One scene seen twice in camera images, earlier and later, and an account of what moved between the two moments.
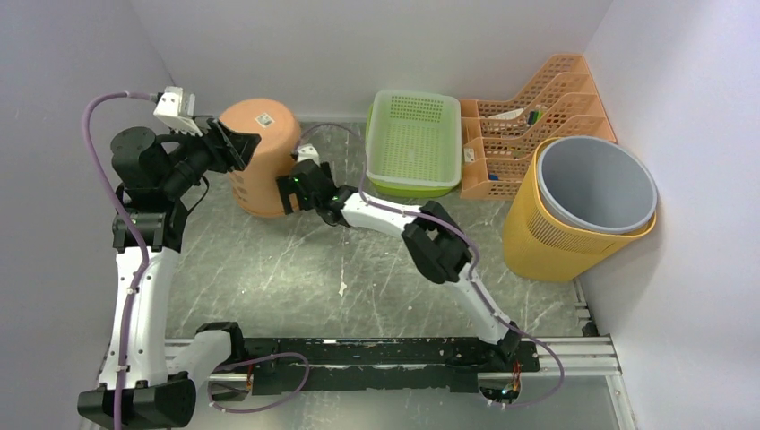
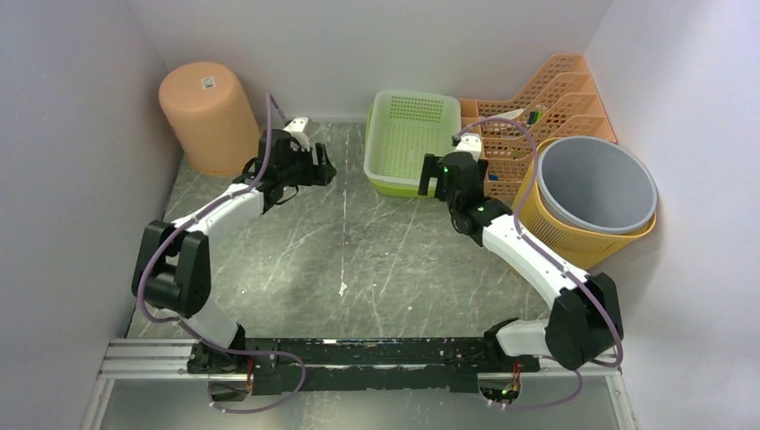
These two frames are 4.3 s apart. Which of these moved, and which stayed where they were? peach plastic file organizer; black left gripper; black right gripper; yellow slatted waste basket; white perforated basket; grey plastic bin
Moved: black right gripper; black left gripper
Stayed: white perforated basket; peach plastic file organizer; yellow slatted waste basket; grey plastic bin
